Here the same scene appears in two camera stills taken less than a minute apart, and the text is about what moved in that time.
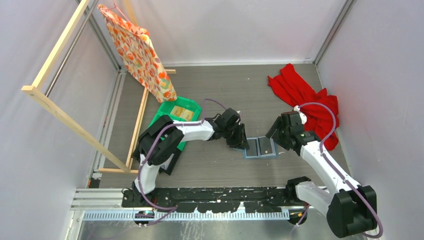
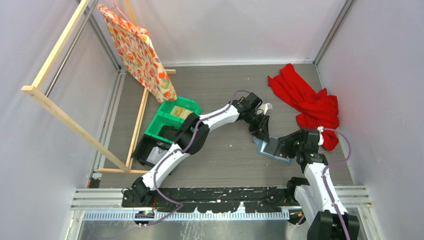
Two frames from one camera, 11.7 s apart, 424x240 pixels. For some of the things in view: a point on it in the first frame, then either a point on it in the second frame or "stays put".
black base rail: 264,199 stays put
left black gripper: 241,141 to 260,130
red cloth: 297,91 stays put
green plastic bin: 165,107 stays put
